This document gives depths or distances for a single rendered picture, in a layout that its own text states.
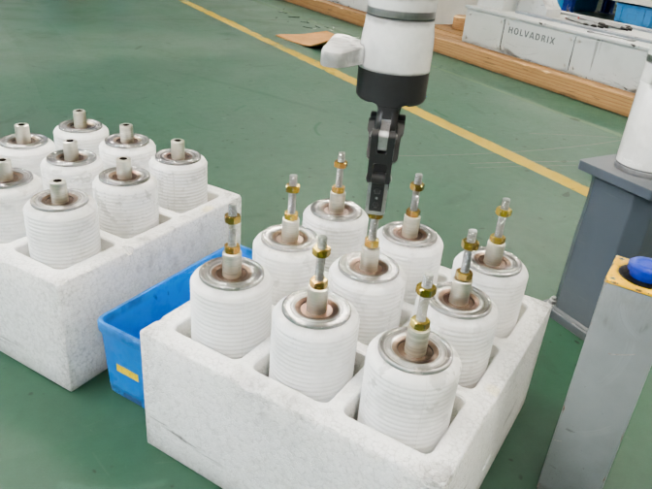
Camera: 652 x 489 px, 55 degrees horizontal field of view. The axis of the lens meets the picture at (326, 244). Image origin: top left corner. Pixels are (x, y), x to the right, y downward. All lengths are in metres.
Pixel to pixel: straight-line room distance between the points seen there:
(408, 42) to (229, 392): 0.41
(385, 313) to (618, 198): 0.50
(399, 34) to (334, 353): 0.33
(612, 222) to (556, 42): 2.15
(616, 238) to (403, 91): 0.58
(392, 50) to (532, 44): 2.68
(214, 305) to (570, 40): 2.64
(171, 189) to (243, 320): 0.40
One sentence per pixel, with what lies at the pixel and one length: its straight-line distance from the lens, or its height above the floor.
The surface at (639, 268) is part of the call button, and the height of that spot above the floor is 0.33.
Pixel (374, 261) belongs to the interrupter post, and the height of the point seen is 0.27.
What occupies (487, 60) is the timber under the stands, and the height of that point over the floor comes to 0.04.
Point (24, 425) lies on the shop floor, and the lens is 0.96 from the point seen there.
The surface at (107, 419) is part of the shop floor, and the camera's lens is 0.94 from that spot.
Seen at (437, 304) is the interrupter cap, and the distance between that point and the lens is 0.72.
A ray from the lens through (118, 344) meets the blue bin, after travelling 0.91.
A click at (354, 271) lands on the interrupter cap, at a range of 0.76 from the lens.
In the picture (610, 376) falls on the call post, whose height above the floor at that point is 0.20.
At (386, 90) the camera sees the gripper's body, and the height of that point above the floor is 0.48.
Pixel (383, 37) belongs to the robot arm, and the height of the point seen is 0.53.
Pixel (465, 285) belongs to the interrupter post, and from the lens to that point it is 0.72.
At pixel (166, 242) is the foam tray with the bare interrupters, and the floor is 0.16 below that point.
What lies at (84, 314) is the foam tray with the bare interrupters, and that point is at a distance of 0.94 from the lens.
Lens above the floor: 0.63
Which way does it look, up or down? 27 degrees down
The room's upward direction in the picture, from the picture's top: 5 degrees clockwise
